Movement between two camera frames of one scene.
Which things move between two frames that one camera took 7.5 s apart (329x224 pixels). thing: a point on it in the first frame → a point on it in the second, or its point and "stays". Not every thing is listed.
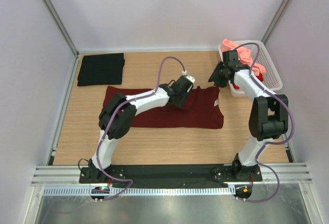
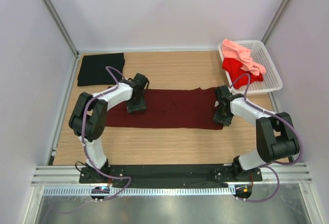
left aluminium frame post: x=55 y=16 stays
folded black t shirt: x=101 y=69 stays
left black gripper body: x=182 y=98 → x=136 y=104
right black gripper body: x=218 y=75 → x=224 y=117
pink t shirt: x=244 y=56 stays
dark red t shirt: x=202 y=110 stays
